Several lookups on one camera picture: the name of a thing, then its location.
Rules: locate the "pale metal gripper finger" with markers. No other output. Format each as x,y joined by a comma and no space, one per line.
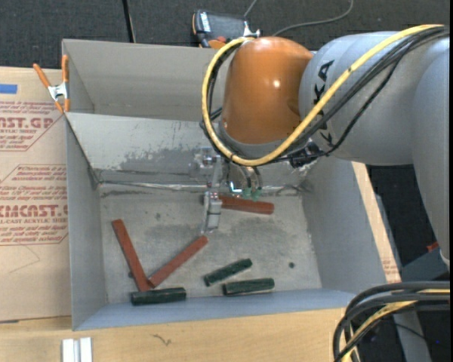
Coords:
214,215
204,217

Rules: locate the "dark green flat block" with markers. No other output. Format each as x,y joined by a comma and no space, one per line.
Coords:
158,296
228,272
249,286

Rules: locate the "black cylinder on white bracket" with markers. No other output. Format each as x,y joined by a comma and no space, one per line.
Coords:
305,156

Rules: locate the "grey metal bin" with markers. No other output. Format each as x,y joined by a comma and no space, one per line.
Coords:
166,221

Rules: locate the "brown cardboard board, red print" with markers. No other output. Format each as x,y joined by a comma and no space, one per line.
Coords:
30,187

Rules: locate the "red-brown flat block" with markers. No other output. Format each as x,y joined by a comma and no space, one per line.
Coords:
249,205
179,260
130,255

